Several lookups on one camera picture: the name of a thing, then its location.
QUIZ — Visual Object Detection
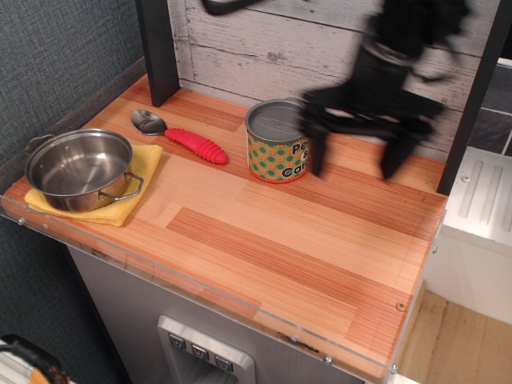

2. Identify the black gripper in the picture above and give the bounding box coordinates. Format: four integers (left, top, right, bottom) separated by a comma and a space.
299, 46, 444, 179

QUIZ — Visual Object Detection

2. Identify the peas and carrots toy can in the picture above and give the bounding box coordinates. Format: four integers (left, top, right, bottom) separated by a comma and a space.
245, 98, 309, 184

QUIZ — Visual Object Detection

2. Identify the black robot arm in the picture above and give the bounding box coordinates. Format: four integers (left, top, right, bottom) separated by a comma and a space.
300, 1, 470, 179

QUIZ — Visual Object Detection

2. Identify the white toy sink unit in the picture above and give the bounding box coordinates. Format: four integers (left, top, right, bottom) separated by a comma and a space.
422, 57, 512, 326

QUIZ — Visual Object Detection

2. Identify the clear acrylic edge guard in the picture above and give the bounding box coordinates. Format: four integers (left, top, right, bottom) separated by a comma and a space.
0, 194, 401, 384

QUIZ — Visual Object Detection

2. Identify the yellow folded cloth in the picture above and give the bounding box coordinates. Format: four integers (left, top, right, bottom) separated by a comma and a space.
24, 143, 164, 228

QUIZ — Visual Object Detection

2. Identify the silver dispenser panel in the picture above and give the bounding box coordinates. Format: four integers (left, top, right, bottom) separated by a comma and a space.
157, 315, 256, 383

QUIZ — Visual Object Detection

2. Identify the grey toy fridge cabinet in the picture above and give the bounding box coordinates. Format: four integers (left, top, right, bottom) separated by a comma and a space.
70, 246, 362, 383

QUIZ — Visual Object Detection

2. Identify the stainless steel pot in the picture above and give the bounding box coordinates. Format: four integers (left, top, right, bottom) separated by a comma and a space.
25, 128, 145, 212

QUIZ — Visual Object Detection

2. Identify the orange object bottom left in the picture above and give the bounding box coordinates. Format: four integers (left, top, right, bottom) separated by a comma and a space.
29, 368, 50, 384

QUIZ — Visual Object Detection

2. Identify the dark right post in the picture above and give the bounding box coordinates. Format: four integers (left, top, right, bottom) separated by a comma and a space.
437, 0, 511, 196

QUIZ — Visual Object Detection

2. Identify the black braided cable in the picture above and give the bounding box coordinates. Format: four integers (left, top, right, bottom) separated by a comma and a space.
198, 0, 261, 17

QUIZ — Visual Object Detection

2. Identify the red handled metal spoon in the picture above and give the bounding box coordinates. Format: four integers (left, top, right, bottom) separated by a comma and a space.
130, 109, 228, 165

